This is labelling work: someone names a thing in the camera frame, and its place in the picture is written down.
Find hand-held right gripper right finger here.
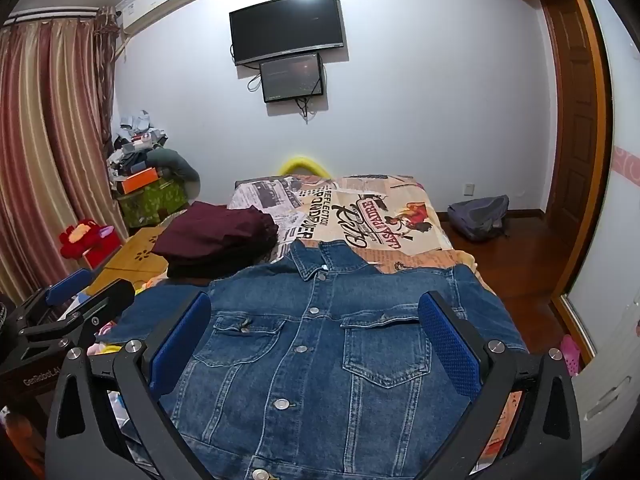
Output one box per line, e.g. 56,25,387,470
417,291,583,480

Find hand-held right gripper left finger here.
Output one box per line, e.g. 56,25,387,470
45,291,216,480

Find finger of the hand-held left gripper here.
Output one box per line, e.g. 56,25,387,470
22,278,137,356
9,267,94,328

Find blue denim jacket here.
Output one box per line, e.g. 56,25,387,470
102,240,531,480

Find maroon folded clothes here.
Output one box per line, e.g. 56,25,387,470
150,201,278,263

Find red plush toy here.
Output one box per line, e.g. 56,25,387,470
59,217,108,259

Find green patterned box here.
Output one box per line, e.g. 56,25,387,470
117,180,191,228

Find pink slipper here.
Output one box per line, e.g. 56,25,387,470
557,335,581,376

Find orange box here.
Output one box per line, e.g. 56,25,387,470
120,169,166,194

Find grey backpack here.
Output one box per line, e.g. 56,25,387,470
446,195,511,242

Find striped red curtain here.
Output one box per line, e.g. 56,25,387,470
0,7,123,306

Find printed bed sheet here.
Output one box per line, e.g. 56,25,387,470
227,174,481,281

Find pile of household clutter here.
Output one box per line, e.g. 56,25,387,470
105,109,201,196

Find yellow curved cushion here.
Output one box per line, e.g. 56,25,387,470
279,156,333,179

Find white wardrobe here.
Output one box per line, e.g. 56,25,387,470
565,0,640,461

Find wooden door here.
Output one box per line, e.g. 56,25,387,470
537,0,598,246

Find white air conditioner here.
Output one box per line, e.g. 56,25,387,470
116,0,207,36

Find black monitor cable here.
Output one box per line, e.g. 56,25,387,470
295,95,320,124

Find small black wall monitor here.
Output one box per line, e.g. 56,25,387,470
259,52,325,104

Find large black wall television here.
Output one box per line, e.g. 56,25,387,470
229,0,347,67

